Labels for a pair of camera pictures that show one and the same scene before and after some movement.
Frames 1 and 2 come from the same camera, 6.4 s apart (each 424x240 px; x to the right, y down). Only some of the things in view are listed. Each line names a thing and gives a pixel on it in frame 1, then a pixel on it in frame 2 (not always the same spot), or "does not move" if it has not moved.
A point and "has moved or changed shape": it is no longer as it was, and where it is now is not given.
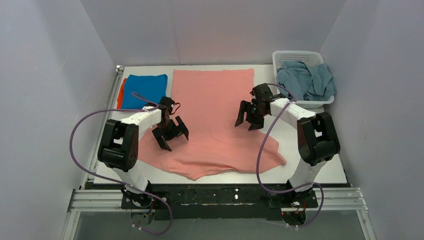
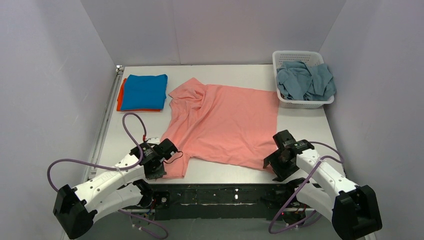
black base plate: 222,202 does not move
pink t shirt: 208,101 has moved or changed shape
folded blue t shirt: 150,87 does not move
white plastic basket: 312,57 does not move
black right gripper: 252,112 → 278,166
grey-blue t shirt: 314,83 does not move
